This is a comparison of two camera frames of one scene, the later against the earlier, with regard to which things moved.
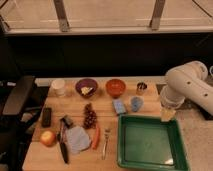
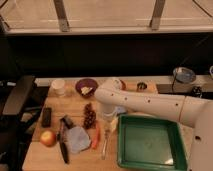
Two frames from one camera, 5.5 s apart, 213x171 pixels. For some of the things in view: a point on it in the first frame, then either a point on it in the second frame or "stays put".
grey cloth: x=78 y=139 stays put
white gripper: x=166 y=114 → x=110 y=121
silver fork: x=107 y=132 stays put
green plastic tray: x=148 y=143 stays put
